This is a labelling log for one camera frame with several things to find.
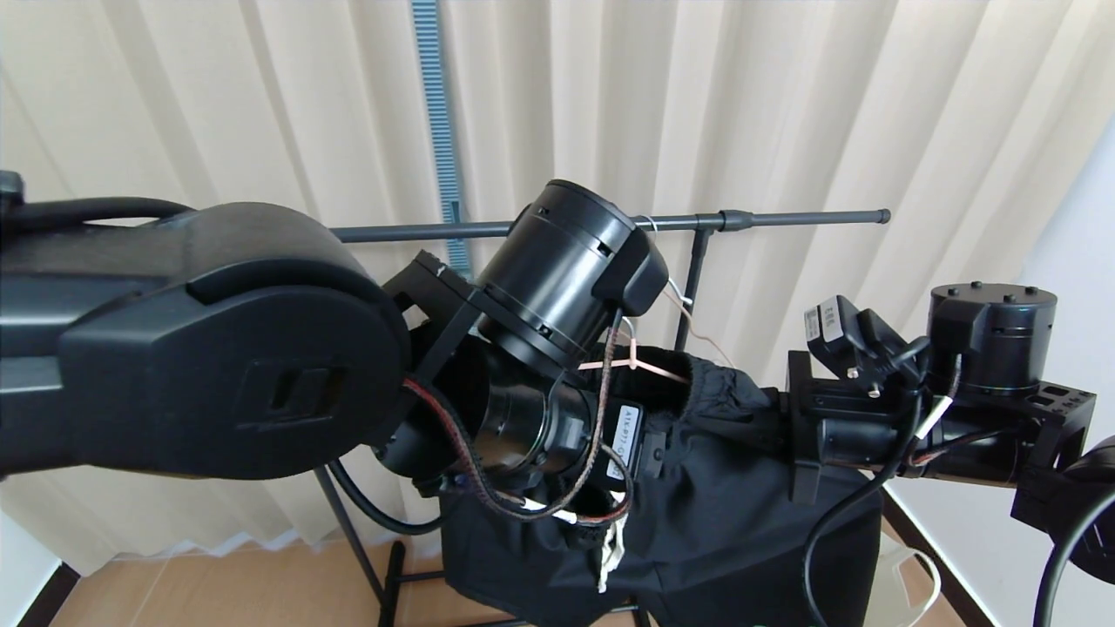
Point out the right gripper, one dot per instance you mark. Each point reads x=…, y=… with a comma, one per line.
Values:
x=862, y=435

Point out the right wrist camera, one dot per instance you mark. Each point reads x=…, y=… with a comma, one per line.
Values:
x=854, y=326

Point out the black garment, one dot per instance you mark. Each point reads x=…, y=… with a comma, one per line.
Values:
x=723, y=522

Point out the pink clothes hanger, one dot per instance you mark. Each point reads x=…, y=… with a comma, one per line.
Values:
x=697, y=331
x=653, y=369

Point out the black clothes rack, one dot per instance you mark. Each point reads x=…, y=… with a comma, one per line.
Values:
x=784, y=219

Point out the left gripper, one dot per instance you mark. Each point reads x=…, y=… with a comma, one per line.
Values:
x=514, y=435

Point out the white laundry basket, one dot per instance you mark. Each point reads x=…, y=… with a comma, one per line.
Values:
x=888, y=592

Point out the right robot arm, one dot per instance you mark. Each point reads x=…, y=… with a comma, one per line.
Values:
x=993, y=340

